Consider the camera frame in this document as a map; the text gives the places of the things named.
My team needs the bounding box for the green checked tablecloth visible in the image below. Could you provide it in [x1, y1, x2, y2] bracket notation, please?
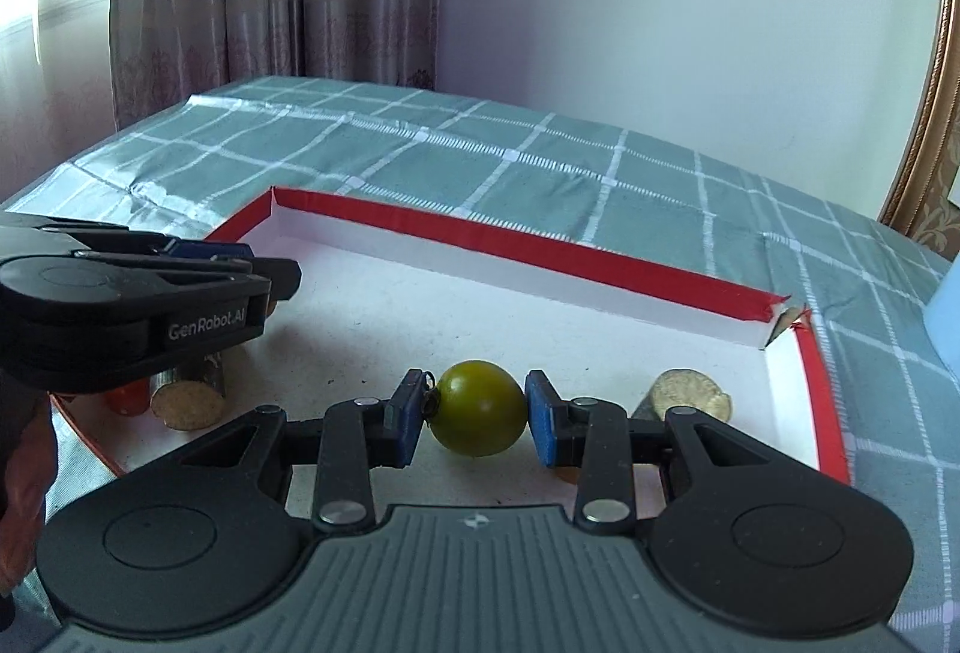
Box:
[0, 74, 960, 653]

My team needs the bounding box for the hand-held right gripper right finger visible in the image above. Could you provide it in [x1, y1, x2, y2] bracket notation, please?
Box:
[523, 368, 760, 535]

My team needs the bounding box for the blue kettle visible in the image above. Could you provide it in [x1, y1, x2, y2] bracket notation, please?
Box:
[924, 263, 960, 393]

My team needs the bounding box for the large red cherry tomato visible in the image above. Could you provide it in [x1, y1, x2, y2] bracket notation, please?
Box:
[101, 377, 151, 417]

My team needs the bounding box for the person's left hand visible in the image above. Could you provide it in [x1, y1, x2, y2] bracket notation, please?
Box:
[0, 389, 57, 598]

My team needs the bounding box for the green cherry tomato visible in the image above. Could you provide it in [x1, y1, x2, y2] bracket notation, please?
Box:
[422, 359, 528, 458]

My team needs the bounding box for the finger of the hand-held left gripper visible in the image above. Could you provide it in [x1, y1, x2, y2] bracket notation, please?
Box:
[30, 214, 256, 266]
[71, 249, 303, 303]

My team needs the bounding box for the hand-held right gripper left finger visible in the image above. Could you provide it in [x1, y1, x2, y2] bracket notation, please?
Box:
[180, 368, 428, 535]

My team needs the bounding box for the gold framed wall panel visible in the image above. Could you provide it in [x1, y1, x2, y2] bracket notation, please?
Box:
[877, 0, 960, 243]

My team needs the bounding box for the red cardboard box tray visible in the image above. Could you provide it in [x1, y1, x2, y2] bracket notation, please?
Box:
[49, 184, 854, 488]

